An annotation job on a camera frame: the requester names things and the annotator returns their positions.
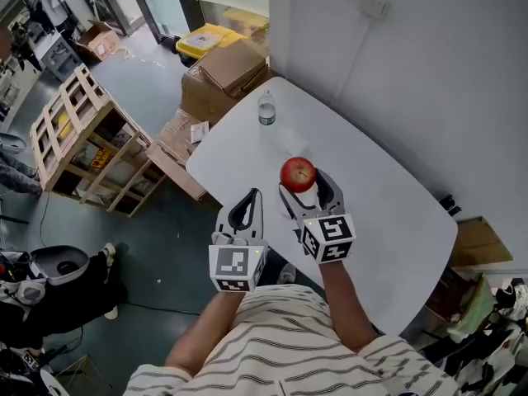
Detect black and white garments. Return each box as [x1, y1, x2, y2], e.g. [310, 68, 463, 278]
[453, 278, 528, 396]

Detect green plastic bag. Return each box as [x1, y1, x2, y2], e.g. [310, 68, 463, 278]
[447, 276, 496, 344]

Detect person's white shoe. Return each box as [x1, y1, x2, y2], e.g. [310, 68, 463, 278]
[276, 262, 298, 285]

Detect clear plastic water bottle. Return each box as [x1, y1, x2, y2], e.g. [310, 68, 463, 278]
[257, 88, 277, 127]

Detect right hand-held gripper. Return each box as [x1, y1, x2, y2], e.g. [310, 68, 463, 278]
[277, 168, 357, 266]

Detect flattened cardboard sheet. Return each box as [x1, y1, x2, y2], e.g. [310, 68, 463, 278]
[146, 109, 219, 201]

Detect dark brown carton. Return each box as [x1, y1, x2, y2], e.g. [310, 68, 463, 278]
[424, 268, 483, 325]

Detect grey metal cabinet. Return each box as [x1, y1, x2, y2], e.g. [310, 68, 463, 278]
[39, 31, 82, 83]

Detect open cardboard carton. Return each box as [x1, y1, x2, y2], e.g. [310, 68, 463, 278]
[76, 19, 122, 63]

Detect person's right forearm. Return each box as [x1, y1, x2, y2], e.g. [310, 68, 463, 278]
[318, 259, 379, 352]

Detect wooden slatted crate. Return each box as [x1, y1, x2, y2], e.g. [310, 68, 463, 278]
[29, 62, 167, 218]

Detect black power adapter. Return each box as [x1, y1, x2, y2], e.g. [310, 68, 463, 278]
[438, 194, 463, 218]

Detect white paper label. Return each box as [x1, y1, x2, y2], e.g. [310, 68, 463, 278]
[190, 122, 210, 145]

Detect white round stool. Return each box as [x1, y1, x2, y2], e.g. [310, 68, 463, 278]
[39, 369, 71, 396]

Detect large brown cardboard box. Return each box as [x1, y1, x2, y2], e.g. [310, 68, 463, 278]
[180, 66, 273, 127]

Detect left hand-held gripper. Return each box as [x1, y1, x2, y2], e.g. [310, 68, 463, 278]
[208, 187, 270, 293]

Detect white hand-held device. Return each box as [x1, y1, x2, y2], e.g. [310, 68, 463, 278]
[0, 132, 28, 155]

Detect striped white shirt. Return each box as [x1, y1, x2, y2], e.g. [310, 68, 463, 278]
[122, 282, 463, 396]

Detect red apple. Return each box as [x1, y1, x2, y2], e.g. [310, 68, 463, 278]
[279, 156, 318, 193]

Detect person's left forearm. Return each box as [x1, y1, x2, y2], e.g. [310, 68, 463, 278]
[164, 289, 245, 377]

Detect flat brown cardboard box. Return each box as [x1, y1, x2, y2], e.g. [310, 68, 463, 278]
[197, 39, 269, 98]

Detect white round device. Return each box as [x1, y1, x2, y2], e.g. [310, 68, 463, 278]
[29, 244, 91, 286]

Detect clothes on rack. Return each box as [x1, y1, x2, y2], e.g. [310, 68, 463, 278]
[28, 0, 78, 37]

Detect black floor power cable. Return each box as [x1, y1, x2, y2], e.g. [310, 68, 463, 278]
[122, 300, 203, 317]

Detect brown cardboard piece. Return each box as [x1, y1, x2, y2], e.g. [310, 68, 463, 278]
[448, 216, 515, 270]

